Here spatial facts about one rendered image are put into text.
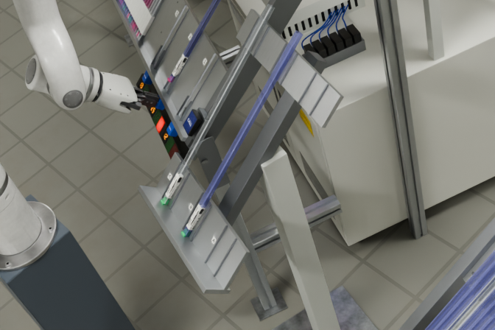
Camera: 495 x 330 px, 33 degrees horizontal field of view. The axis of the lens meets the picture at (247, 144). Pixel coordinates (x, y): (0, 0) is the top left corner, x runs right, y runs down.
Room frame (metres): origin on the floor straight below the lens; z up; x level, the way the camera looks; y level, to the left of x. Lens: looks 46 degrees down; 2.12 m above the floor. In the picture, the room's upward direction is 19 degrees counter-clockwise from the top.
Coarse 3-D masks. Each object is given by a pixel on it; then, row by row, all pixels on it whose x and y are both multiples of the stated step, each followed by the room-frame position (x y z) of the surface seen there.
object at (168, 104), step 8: (120, 8) 2.00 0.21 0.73; (120, 16) 1.97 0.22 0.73; (128, 24) 1.92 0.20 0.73; (128, 32) 1.89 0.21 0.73; (136, 40) 1.84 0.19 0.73; (136, 48) 1.81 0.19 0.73; (144, 48) 1.81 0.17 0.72; (144, 56) 1.76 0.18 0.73; (144, 64) 1.73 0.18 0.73; (152, 72) 1.69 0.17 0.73; (152, 80) 1.66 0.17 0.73; (160, 80) 1.66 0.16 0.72; (160, 88) 1.62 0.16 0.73; (160, 96) 1.59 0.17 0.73; (168, 96) 1.59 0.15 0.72; (168, 104) 1.55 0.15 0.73; (168, 112) 1.53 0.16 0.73; (176, 112) 1.52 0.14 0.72; (176, 120) 1.49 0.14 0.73; (176, 128) 1.46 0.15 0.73; (184, 136) 1.43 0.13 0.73
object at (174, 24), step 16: (176, 0) 1.80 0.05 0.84; (160, 16) 1.83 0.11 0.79; (176, 16) 1.76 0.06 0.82; (192, 16) 1.70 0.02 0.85; (160, 32) 1.79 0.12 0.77; (176, 32) 1.72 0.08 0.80; (192, 32) 1.66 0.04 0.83; (160, 48) 1.74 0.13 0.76; (176, 48) 1.68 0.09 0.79; (208, 48) 1.57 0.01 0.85; (160, 64) 1.71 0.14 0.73; (176, 64) 1.64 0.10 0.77; (192, 64) 1.58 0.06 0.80; (208, 64) 1.53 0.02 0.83; (224, 64) 1.49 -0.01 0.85; (176, 80) 1.60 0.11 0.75; (192, 80) 1.55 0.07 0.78; (208, 80) 1.49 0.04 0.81; (176, 96) 1.57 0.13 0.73; (192, 96) 1.51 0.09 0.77; (208, 96) 1.46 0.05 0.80
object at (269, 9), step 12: (264, 12) 1.35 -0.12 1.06; (264, 24) 1.33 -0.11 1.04; (252, 36) 1.33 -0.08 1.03; (252, 48) 1.32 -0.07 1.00; (240, 60) 1.32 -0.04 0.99; (228, 84) 1.31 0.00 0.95; (216, 108) 1.29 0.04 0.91; (204, 132) 1.28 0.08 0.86; (192, 144) 1.29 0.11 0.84; (192, 156) 1.27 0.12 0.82; (180, 168) 1.27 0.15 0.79
